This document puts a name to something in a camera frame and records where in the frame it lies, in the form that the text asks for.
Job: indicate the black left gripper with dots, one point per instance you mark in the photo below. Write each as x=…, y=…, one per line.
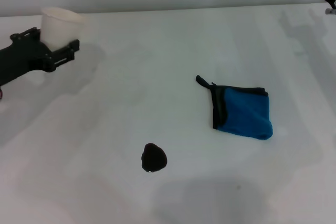
x=23, y=56

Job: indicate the white paper cup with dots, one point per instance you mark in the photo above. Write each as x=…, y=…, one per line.
x=59, y=28

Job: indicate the blue rag with black trim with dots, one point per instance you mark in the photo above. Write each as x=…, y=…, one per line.
x=244, y=113

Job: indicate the black water stain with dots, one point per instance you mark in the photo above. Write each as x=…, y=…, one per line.
x=153, y=158

